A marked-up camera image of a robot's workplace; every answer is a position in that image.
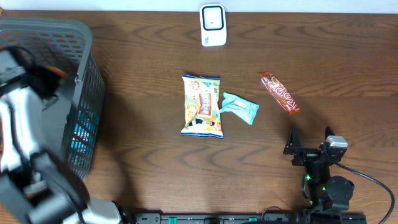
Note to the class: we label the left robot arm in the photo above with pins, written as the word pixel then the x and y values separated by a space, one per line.
pixel 35 186

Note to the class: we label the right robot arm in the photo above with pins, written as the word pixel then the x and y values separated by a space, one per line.
pixel 329 195

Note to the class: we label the small orange snack packet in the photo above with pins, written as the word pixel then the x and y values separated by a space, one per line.
pixel 57 71

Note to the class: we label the teal wet wipes pack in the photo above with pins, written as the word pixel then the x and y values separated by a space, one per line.
pixel 244 109

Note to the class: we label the grey plastic shopping basket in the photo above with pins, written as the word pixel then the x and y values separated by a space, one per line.
pixel 71 117

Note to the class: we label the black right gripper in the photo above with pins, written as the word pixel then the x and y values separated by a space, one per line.
pixel 306 154

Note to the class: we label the white barcode scanner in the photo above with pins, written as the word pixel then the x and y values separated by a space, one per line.
pixel 213 25

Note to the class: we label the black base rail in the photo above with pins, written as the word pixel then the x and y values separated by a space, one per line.
pixel 156 218

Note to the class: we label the yellow snack bag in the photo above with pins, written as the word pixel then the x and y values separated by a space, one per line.
pixel 202 113

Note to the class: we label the red brown chocolate bar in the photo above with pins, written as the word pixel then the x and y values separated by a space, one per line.
pixel 279 92

